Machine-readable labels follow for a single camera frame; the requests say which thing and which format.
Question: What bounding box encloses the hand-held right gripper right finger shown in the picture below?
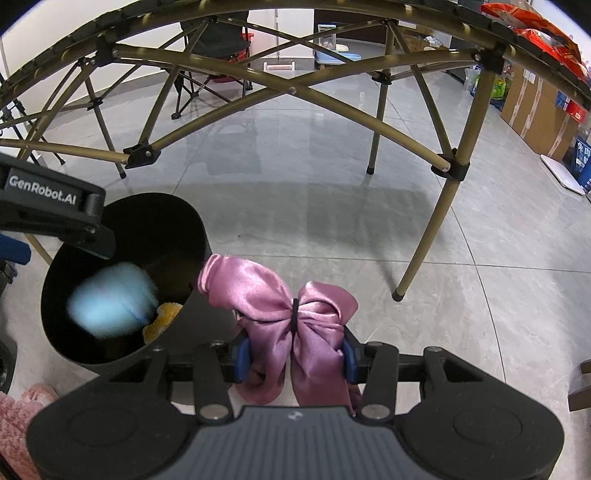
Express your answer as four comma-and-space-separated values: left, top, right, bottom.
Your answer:
342, 328, 484, 424

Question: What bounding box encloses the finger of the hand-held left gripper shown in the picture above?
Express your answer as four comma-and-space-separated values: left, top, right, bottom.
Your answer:
54, 220, 117, 260
0, 233, 32, 287

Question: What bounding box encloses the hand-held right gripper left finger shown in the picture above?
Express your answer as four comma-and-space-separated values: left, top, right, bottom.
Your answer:
108, 338, 251, 424

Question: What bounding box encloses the black round bin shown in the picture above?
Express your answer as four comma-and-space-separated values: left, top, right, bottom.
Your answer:
39, 193, 241, 379

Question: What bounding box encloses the light blue plush toy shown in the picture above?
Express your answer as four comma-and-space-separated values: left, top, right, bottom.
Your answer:
67, 261, 158, 337

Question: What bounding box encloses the pink satin cloth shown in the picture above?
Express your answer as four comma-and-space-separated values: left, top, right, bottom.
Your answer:
198, 253, 363, 416

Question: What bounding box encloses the yellow plush toy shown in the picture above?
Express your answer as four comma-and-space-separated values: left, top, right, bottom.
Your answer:
142, 302, 183, 344

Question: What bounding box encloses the person's pink fuzzy clothing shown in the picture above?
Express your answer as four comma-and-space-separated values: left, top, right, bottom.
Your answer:
0, 385, 60, 480

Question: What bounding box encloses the dark wooden furniture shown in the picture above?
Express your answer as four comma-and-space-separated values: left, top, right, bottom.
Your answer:
568, 359, 591, 412

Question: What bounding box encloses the black folding chair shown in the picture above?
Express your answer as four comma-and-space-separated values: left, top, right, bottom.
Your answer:
171, 9, 254, 121

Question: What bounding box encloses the tan slatted folding table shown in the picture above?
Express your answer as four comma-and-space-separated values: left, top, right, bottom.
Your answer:
0, 0, 591, 301

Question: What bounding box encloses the white floor scale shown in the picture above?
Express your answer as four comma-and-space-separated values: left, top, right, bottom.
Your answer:
539, 154, 591, 200

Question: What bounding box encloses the blue pet feeder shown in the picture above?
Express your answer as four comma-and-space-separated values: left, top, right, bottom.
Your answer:
314, 23, 363, 65

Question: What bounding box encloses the blue printed carton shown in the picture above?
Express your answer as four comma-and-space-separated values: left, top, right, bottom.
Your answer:
574, 131, 591, 192

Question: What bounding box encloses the green printed bag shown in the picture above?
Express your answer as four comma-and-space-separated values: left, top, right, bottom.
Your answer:
489, 78, 509, 112

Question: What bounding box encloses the large cardboard box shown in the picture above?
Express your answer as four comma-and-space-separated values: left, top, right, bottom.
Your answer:
500, 62, 589, 162

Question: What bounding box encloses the red snack bag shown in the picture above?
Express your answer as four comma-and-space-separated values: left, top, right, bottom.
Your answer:
480, 2, 589, 77

